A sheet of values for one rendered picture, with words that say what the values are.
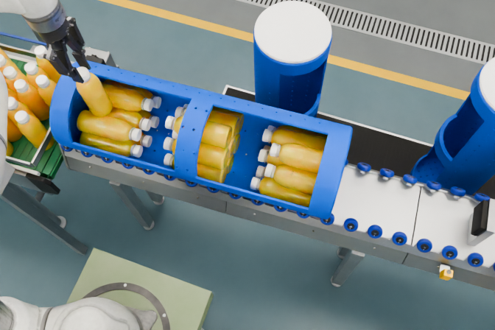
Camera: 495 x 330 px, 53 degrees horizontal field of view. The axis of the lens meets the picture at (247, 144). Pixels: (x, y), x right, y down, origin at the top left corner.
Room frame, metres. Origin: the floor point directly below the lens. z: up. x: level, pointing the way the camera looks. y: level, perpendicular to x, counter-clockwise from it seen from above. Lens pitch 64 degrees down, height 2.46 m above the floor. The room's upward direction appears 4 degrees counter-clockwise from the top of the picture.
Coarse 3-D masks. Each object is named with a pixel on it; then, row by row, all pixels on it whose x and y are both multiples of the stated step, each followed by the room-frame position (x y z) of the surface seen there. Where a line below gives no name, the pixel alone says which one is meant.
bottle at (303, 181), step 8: (280, 168) 0.56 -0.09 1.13; (288, 168) 0.56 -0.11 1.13; (272, 176) 0.55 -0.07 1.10; (280, 176) 0.54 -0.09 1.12; (288, 176) 0.53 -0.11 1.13; (296, 176) 0.53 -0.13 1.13; (304, 176) 0.53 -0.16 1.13; (312, 176) 0.53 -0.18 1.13; (280, 184) 0.52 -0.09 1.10; (288, 184) 0.52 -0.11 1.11; (296, 184) 0.51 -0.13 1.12; (304, 184) 0.51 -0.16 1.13; (312, 184) 0.50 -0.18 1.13; (304, 192) 0.49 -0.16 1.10
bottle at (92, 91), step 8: (88, 80) 0.80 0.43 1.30; (96, 80) 0.81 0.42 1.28; (80, 88) 0.78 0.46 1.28; (88, 88) 0.78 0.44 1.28; (96, 88) 0.79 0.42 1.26; (104, 88) 0.82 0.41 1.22; (88, 96) 0.77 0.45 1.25; (96, 96) 0.78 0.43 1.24; (104, 96) 0.79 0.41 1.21; (88, 104) 0.78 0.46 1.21; (96, 104) 0.77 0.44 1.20; (104, 104) 0.78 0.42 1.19; (112, 104) 0.81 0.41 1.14; (96, 112) 0.77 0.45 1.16; (104, 112) 0.78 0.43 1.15
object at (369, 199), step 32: (64, 160) 0.75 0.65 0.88; (160, 192) 0.62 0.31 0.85; (192, 192) 0.59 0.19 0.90; (352, 192) 0.55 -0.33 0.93; (384, 192) 0.54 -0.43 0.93; (416, 192) 0.53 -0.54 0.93; (288, 224) 0.47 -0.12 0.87; (384, 224) 0.43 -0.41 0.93; (416, 224) 0.43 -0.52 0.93; (448, 224) 0.42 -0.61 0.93; (384, 256) 0.35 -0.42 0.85; (416, 256) 0.33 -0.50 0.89
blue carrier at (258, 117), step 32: (96, 64) 0.93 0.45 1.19; (64, 96) 0.79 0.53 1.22; (160, 96) 0.89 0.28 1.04; (192, 96) 0.77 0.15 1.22; (224, 96) 0.78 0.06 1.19; (64, 128) 0.72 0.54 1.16; (160, 128) 0.81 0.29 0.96; (192, 128) 0.66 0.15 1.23; (256, 128) 0.76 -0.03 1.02; (320, 128) 0.64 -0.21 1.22; (128, 160) 0.63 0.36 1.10; (160, 160) 0.68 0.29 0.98; (192, 160) 0.59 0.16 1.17; (256, 160) 0.67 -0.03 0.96; (256, 192) 0.54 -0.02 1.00; (320, 192) 0.46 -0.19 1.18
